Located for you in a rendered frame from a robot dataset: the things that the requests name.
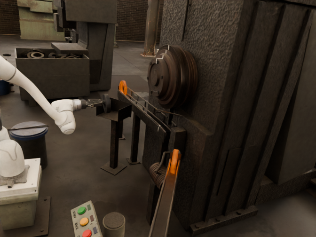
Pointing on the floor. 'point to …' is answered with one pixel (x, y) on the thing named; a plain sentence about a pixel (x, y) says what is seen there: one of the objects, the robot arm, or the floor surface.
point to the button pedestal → (78, 229)
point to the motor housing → (154, 190)
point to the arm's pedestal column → (25, 218)
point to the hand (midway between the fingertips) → (106, 101)
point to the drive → (295, 135)
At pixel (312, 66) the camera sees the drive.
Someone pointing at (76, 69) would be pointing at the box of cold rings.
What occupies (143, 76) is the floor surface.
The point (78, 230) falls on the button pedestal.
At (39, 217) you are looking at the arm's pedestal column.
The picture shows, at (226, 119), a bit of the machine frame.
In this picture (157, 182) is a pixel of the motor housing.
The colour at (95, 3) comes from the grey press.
